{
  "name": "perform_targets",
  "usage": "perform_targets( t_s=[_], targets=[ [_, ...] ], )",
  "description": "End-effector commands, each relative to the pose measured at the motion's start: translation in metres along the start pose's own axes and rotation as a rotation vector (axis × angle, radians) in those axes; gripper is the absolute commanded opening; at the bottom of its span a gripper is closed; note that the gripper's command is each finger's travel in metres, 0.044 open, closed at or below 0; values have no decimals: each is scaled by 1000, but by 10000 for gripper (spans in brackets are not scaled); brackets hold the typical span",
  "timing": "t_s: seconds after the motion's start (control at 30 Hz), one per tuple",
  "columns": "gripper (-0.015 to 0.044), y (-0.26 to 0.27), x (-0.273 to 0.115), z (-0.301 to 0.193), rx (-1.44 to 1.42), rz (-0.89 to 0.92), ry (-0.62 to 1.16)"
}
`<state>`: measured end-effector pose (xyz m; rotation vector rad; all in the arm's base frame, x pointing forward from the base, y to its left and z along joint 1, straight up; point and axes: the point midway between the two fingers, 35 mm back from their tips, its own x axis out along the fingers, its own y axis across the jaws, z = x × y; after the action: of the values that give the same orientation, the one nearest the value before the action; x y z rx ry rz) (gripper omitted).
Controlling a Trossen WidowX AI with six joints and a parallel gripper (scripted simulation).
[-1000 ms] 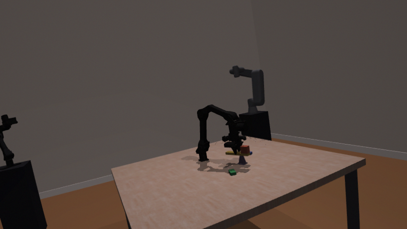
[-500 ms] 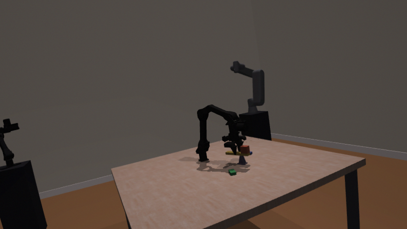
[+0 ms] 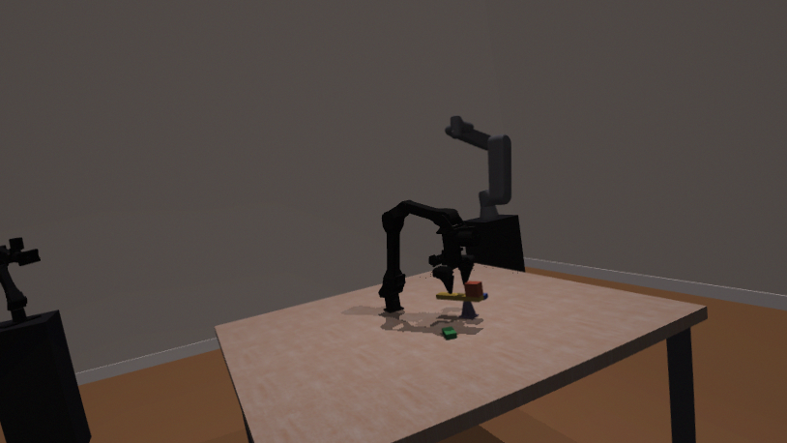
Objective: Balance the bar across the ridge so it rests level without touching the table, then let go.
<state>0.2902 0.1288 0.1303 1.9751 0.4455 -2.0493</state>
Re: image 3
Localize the green block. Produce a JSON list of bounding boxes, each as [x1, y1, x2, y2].
[[442, 326, 457, 340]]

